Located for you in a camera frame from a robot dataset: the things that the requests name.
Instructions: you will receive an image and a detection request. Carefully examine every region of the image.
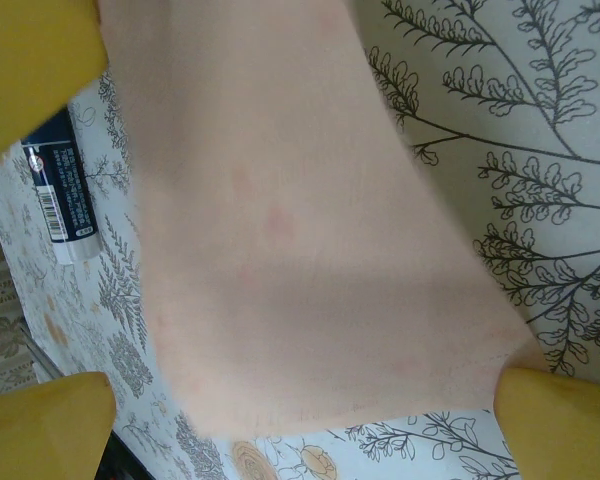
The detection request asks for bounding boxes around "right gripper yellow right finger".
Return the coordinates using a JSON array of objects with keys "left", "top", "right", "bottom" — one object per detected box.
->
[{"left": 494, "top": 368, "right": 600, "bottom": 480}]

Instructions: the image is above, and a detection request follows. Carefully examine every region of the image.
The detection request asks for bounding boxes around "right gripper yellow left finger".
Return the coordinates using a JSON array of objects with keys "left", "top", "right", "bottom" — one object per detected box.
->
[{"left": 0, "top": 372, "right": 117, "bottom": 480}]

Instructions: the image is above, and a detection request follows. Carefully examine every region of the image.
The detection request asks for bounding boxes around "dark blue glue stick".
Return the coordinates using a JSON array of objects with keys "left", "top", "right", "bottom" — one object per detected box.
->
[{"left": 19, "top": 102, "right": 103, "bottom": 266}]

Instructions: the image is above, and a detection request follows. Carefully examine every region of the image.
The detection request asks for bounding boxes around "peach paper letter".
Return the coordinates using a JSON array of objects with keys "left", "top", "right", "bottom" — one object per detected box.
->
[{"left": 98, "top": 0, "right": 537, "bottom": 442}]

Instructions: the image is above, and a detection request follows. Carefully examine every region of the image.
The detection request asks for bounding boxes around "floral patterned tablecloth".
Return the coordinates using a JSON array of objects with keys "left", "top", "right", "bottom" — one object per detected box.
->
[{"left": 0, "top": 0, "right": 600, "bottom": 480}]

